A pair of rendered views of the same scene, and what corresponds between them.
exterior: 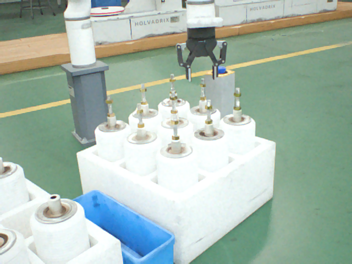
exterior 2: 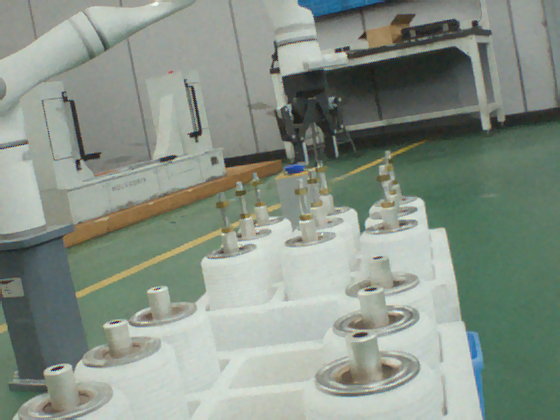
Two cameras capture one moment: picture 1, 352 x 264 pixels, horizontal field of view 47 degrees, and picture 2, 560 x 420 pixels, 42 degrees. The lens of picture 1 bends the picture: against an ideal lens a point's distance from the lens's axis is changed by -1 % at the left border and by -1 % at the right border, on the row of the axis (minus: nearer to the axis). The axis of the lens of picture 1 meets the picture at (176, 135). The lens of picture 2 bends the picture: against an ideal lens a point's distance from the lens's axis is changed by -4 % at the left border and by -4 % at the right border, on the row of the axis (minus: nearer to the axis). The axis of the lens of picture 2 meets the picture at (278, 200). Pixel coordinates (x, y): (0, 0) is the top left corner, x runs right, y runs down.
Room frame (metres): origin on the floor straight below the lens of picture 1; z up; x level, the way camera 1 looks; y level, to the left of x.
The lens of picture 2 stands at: (0.05, 0.69, 0.44)
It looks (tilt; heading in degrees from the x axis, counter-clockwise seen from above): 7 degrees down; 327
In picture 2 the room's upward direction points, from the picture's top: 11 degrees counter-clockwise
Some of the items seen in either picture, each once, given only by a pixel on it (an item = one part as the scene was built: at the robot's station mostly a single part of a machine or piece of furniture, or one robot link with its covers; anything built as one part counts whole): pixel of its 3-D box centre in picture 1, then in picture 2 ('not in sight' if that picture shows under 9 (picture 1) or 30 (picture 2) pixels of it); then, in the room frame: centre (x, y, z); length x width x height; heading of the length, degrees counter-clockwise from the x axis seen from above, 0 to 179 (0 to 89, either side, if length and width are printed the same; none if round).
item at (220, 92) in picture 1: (219, 118); (309, 250); (1.26, -0.15, 0.16); 0.07 x 0.07 x 0.31; 45
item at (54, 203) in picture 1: (55, 205); (380, 273); (0.61, 0.22, 0.26); 0.02 x 0.02 x 0.03
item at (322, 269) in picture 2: (144, 170); (321, 300); (0.92, 0.09, 0.16); 0.10 x 0.10 x 0.18
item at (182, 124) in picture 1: (174, 123); (320, 225); (1.00, 0.00, 0.25); 0.08 x 0.08 x 0.01
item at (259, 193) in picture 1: (177, 176); (337, 321); (1.00, 0.00, 0.09); 0.39 x 0.39 x 0.18; 45
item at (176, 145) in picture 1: (176, 145); (390, 218); (0.83, 0.00, 0.26); 0.02 x 0.02 x 0.03
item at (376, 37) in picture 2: not in sight; (388, 33); (4.31, -3.36, 0.87); 0.40 x 0.30 x 0.23; 15
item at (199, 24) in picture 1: (201, 12); (306, 53); (1.07, -0.08, 0.53); 0.11 x 0.09 x 0.06; 5
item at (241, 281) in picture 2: (116, 157); (243, 310); (1.00, 0.17, 0.16); 0.10 x 0.10 x 0.18
